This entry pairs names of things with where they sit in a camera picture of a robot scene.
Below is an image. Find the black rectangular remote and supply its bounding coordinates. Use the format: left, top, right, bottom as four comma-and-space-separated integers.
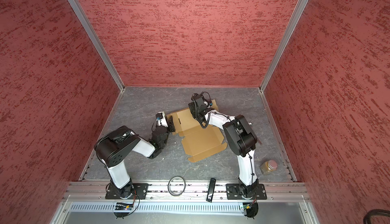
206, 178, 216, 203

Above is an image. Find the jar with pink lid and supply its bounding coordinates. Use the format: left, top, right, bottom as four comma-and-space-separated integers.
260, 160, 278, 175

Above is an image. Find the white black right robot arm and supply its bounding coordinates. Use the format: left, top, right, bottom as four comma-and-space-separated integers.
188, 92, 259, 189

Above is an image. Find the aluminium front frame rail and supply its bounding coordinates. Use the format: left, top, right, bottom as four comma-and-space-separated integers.
62, 180, 311, 203

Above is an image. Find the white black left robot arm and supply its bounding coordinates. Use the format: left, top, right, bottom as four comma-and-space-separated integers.
94, 112, 175, 199

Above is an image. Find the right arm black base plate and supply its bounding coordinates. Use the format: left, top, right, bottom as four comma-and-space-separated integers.
225, 183, 267, 200

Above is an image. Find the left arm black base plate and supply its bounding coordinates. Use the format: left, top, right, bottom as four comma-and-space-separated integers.
105, 182, 149, 201

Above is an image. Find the black cable bottom right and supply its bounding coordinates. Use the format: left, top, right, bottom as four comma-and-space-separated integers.
363, 209, 390, 224

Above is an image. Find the left rear aluminium corner post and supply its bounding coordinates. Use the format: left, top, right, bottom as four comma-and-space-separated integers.
67, 0, 126, 92

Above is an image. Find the right rear aluminium corner post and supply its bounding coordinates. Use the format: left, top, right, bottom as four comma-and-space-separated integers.
260, 0, 309, 93

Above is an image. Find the black cable ring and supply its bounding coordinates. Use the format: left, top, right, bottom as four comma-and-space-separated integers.
167, 176, 186, 197

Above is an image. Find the brown cardboard box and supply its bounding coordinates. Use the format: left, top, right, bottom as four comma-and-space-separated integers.
168, 109, 228, 163

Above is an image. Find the aluminium corner post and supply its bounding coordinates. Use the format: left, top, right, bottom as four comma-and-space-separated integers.
67, 0, 126, 92
260, 0, 309, 93

